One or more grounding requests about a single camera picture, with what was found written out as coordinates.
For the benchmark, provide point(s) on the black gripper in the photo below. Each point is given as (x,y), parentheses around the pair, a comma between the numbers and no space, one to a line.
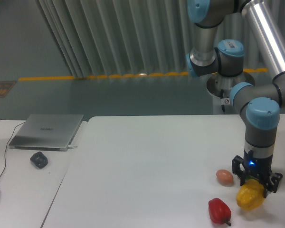
(259,168)

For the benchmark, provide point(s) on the yellow bell pepper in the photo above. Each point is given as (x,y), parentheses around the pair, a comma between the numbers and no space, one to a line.
(251,195)

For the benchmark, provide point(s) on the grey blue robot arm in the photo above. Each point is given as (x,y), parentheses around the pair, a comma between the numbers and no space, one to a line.
(258,107)

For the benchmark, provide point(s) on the green bell pepper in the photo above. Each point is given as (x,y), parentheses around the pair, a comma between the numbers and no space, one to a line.
(249,178)

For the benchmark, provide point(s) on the red bell pepper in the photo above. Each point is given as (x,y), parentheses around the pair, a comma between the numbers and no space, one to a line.
(219,212)

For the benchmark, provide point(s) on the brown egg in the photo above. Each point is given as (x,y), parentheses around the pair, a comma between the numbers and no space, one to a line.
(224,177)

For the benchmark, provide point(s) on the silver closed laptop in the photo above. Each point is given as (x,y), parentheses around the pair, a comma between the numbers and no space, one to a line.
(47,132)

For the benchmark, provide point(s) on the pale pleated curtain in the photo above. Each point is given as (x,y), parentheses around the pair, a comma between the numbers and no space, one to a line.
(109,37)

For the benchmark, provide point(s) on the small black plastic part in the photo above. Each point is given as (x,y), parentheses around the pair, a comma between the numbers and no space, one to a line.
(39,160)

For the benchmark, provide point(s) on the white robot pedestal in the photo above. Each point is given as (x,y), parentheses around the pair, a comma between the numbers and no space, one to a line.
(219,88)

